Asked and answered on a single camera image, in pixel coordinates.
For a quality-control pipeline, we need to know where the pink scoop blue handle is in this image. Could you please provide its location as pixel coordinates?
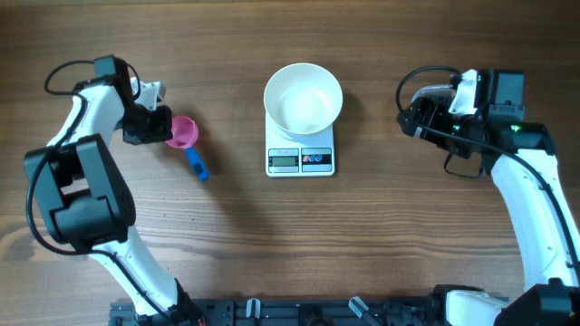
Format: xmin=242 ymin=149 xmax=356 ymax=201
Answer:
xmin=166 ymin=116 xmax=209 ymax=181

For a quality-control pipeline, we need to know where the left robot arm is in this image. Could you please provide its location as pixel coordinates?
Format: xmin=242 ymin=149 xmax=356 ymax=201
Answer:
xmin=24 ymin=55 xmax=207 ymax=325

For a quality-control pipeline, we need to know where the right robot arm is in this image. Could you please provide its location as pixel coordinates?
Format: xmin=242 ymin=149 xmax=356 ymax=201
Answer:
xmin=397 ymin=66 xmax=579 ymax=325

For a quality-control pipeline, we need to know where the white bowl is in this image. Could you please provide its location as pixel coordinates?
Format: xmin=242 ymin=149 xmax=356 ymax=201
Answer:
xmin=263 ymin=62 xmax=343 ymax=138

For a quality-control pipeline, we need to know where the white digital kitchen scale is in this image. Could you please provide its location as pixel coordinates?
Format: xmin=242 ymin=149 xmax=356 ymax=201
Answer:
xmin=265 ymin=114 xmax=335 ymax=177

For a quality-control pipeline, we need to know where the clear plastic bean container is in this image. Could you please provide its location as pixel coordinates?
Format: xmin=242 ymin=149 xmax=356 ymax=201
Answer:
xmin=411 ymin=84 xmax=456 ymax=107

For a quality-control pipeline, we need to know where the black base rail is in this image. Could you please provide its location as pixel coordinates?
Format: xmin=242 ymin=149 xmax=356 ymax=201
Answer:
xmin=107 ymin=296 xmax=513 ymax=326

